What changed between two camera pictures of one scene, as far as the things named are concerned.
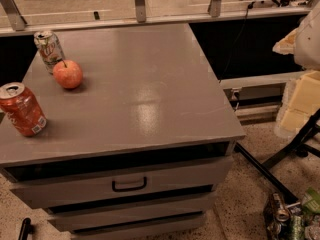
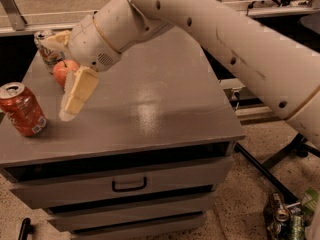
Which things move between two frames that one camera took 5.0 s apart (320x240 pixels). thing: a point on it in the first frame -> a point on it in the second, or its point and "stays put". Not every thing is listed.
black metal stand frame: x=309 y=130 stays put
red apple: x=67 y=73 stays put
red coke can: x=22 y=108 stays put
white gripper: x=308 y=42 -> x=87 y=45
